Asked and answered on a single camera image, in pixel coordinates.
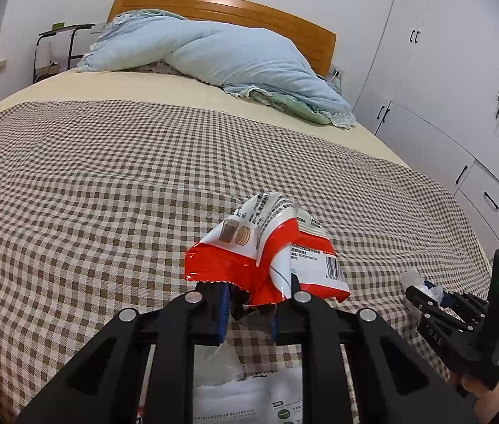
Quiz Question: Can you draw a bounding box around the cream bed sheet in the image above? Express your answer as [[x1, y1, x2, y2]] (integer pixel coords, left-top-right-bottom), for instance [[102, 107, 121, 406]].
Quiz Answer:
[[0, 68, 409, 169]]

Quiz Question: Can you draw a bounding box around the person's right hand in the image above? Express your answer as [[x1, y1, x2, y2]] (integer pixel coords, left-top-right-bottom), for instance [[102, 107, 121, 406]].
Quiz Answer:
[[448, 371, 499, 424]]

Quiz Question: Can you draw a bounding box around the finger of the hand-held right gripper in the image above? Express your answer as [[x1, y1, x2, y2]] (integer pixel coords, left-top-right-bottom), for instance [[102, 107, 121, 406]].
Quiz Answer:
[[423, 281, 489, 315], [405, 286, 459, 330]]

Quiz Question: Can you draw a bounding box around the black frame side table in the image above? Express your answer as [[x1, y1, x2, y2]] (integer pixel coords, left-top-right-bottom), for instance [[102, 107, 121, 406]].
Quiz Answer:
[[33, 24, 95, 84]]

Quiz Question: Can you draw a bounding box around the white wardrobe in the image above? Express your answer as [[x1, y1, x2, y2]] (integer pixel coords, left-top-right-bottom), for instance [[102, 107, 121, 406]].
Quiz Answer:
[[353, 0, 499, 257]]

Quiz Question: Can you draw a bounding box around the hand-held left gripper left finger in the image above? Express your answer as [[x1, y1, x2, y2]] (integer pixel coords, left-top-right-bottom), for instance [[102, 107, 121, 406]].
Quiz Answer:
[[15, 283, 229, 424]]

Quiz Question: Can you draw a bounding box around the brown checkered blanket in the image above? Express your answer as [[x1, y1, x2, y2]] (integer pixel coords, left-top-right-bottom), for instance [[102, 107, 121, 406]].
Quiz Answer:
[[0, 101, 493, 424]]

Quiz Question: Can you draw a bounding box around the wooden bed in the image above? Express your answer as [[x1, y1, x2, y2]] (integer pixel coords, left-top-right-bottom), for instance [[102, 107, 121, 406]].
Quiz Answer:
[[107, 0, 337, 76]]

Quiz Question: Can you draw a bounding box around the small clear plastic bottle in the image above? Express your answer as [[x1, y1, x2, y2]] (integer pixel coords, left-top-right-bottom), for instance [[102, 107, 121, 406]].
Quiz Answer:
[[400, 269, 445, 306]]

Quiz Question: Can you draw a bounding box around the white and green packet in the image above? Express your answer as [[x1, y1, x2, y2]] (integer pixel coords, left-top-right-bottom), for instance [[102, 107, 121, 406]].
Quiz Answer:
[[192, 364, 303, 424]]

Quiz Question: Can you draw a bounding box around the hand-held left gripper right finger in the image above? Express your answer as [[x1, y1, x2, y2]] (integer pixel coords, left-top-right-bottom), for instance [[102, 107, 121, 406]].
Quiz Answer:
[[271, 274, 480, 424]]

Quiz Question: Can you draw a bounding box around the red and white snack bag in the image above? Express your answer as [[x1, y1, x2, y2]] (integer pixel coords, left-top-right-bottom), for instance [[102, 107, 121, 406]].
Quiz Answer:
[[184, 191, 351, 319]]

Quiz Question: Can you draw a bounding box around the light blue duvet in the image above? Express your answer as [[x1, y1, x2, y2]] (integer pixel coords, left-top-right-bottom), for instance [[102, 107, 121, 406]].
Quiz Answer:
[[76, 9, 357, 131]]

